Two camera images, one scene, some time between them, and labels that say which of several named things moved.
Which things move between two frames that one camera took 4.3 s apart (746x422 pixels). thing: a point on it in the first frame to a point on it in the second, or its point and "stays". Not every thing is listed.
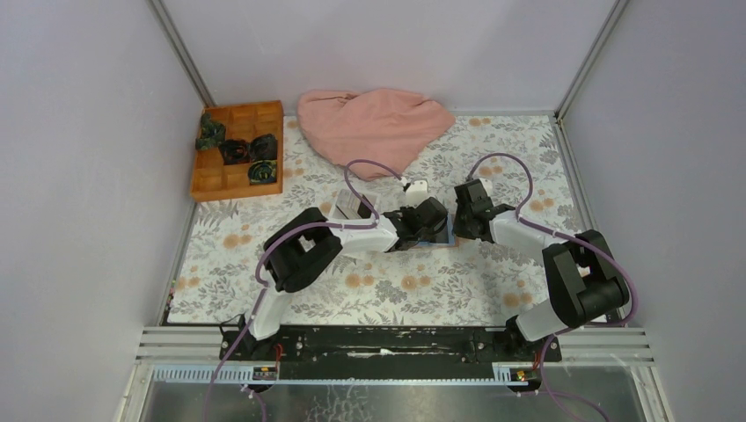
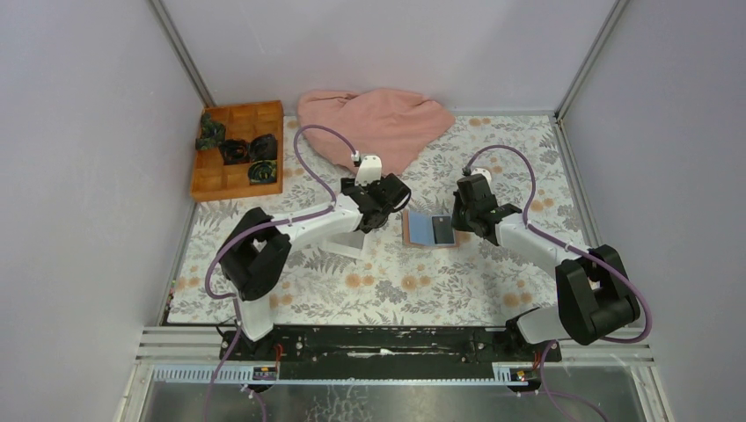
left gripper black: x=401 y=211 to x=351 y=184
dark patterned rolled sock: x=263 y=171 stays
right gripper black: x=459 y=230 stays
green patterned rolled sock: x=212 y=133 stays
